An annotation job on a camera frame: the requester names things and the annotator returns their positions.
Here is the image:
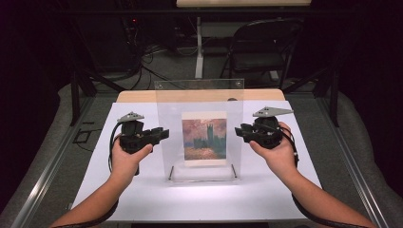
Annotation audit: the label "white table board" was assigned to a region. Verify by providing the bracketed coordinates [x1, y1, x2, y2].
[71, 100, 323, 222]

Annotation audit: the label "clear acrylic photo frame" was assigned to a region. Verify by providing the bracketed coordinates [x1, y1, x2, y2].
[153, 78, 246, 184]

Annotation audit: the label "person's right hand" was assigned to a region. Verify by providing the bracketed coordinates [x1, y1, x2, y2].
[248, 122, 300, 183]

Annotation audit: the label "person's left hand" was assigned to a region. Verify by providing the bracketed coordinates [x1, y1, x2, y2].
[110, 134, 154, 183]

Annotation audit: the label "black metal stand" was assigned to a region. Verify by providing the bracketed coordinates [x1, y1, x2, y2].
[68, 67, 127, 127]
[281, 61, 340, 128]

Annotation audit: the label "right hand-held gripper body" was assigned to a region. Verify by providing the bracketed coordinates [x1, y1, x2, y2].
[249, 106, 295, 150]

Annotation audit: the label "aluminium rail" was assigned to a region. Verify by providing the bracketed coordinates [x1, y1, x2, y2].
[315, 94, 389, 228]
[10, 94, 96, 228]

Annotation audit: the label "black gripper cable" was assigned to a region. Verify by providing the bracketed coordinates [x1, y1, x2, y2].
[50, 121, 141, 228]
[278, 126, 374, 228]

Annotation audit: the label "painting print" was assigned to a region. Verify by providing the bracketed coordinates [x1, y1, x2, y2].
[181, 110, 228, 168]

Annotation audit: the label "light wooden table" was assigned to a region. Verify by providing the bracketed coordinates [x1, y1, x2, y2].
[116, 88, 286, 103]

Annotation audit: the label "dark equipment rack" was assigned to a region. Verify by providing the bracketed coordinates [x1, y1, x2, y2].
[75, 13, 144, 74]

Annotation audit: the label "black folding chair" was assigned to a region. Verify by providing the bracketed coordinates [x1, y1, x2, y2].
[219, 18, 304, 90]

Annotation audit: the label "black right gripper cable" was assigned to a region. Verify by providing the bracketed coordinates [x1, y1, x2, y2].
[278, 126, 374, 228]

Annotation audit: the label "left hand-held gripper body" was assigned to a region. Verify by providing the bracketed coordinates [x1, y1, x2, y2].
[116, 111, 157, 156]

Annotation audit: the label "beige table top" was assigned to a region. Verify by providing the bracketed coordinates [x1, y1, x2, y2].
[176, 0, 313, 9]

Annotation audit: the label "black floor cables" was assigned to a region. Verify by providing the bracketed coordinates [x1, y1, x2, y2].
[125, 18, 191, 91]

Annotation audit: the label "white table leg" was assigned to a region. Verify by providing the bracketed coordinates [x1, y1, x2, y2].
[194, 16, 205, 80]

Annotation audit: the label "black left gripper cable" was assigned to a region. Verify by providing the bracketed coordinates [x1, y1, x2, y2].
[50, 121, 141, 228]

